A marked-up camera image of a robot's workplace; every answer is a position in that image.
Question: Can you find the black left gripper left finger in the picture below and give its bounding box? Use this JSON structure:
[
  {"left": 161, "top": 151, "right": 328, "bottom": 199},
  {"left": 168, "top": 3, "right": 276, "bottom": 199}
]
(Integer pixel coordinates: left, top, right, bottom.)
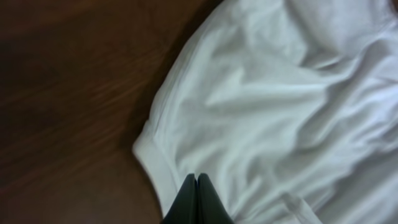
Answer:
[{"left": 161, "top": 174, "right": 197, "bottom": 224}]

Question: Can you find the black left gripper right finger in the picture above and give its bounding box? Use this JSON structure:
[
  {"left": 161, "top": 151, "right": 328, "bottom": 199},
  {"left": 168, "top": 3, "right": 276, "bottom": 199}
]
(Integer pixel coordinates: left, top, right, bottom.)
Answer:
[{"left": 197, "top": 174, "right": 234, "bottom": 224}]

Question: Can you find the white t-shirt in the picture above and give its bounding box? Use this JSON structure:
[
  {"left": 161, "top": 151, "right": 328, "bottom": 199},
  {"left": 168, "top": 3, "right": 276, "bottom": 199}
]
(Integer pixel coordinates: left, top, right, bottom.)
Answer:
[{"left": 133, "top": 0, "right": 397, "bottom": 223}]

